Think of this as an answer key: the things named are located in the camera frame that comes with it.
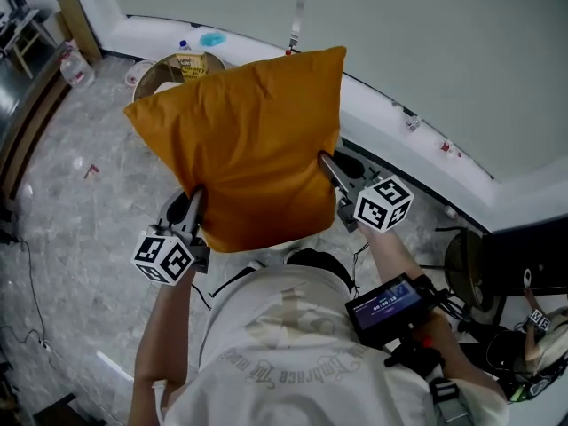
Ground orange pillow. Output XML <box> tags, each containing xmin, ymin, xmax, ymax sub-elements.
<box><xmin>122</xmin><ymin>45</ymin><xmax>348</xmax><ymax>253</ymax></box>

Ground brown cardboard sheet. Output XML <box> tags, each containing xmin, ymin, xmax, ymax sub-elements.
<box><xmin>56</xmin><ymin>0</ymin><xmax>104</xmax><ymax>64</ymax></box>

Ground person's right forearm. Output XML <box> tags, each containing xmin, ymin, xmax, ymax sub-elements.
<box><xmin>358</xmin><ymin>226</ymin><xmax>502</xmax><ymax>398</ymax></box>

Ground person's left forearm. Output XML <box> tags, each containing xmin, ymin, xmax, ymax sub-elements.
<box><xmin>131</xmin><ymin>277</ymin><xmax>196</xmax><ymax>426</ymax></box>

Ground black green device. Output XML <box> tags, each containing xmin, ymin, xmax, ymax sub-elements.
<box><xmin>508</xmin><ymin>373</ymin><xmax>556</xmax><ymax>404</ymax></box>

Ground wooden cabinet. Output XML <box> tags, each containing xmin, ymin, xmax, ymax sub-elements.
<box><xmin>0</xmin><ymin>46</ymin><xmax>72</xmax><ymax>199</ymax></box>

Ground large clear water jug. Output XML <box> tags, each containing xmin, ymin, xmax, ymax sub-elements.
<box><xmin>59</xmin><ymin>49</ymin><xmax>97</xmax><ymax>89</ymax></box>

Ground black desk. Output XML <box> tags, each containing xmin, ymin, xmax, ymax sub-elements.
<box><xmin>481</xmin><ymin>213</ymin><xmax>568</xmax><ymax>296</ymax></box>

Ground white pink round container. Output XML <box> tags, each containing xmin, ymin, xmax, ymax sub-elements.
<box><xmin>125</xmin><ymin>59</ymin><xmax>154</xmax><ymax>86</ymax></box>

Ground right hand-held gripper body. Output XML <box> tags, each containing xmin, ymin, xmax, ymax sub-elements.
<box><xmin>335</xmin><ymin>173</ymin><xmax>415</xmax><ymax>233</ymax></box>

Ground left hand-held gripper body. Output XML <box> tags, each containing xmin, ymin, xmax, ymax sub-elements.
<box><xmin>130</xmin><ymin>225</ymin><xmax>210</xmax><ymax>287</ymax></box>

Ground grey strap buckle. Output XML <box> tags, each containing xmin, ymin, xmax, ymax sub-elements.
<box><xmin>428</xmin><ymin>377</ymin><xmax>476</xmax><ymax>426</ymax></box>

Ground round black side table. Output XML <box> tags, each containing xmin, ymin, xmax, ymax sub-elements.
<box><xmin>419</xmin><ymin>226</ymin><xmax>507</xmax><ymax>314</ymax></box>

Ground black shorts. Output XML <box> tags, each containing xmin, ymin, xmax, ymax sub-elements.
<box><xmin>212</xmin><ymin>248</ymin><xmax>356</xmax><ymax>297</ymax></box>

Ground white printed t-shirt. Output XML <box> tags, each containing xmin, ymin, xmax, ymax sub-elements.
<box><xmin>153</xmin><ymin>262</ymin><xmax>509</xmax><ymax>426</ymax></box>

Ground yellow book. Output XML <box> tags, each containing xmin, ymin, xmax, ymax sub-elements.
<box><xmin>175</xmin><ymin>52</ymin><xmax>208</xmax><ymax>83</ymax></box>

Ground blue cloth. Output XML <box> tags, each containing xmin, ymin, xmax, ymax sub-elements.
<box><xmin>198</xmin><ymin>31</ymin><xmax>228</xmax><ymax>48</ymax></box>

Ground round glass side table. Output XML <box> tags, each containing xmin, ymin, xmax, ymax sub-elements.
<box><xmin>132</xmin><ymin>51</ymin><xmax>227</xmax><ymax>106</ymax></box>

